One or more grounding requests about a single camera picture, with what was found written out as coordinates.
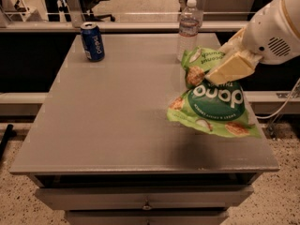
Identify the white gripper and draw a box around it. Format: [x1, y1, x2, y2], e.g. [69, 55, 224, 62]
[205, 0, 295, 85]

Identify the green rice chip bag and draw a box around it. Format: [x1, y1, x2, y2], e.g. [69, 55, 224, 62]
[167, 46, 260, 138]

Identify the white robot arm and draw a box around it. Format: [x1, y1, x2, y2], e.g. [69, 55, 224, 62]
[205, 0, 300, 85]

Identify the clear plastic water bottle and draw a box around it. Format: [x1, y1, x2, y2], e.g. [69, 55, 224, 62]
[177, 0, 202, 61]

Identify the blue pepsi can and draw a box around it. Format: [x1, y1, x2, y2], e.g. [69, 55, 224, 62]
[81, 22, 105, 62]

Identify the grey drawer cabinet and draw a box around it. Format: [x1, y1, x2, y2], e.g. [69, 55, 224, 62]
[11, 34, 278, 225]

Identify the black office chair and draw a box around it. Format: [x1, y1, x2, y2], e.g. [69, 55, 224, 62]
[43, 0, 116, 23]

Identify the round metal drawer knob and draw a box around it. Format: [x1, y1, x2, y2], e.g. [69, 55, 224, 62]
[142, 203, 153, 211]

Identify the black bar on floor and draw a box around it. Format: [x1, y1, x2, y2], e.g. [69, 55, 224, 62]
[0, 124, 16, 160]

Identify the white cable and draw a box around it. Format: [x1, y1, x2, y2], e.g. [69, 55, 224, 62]
[255, 78, 300, 120]

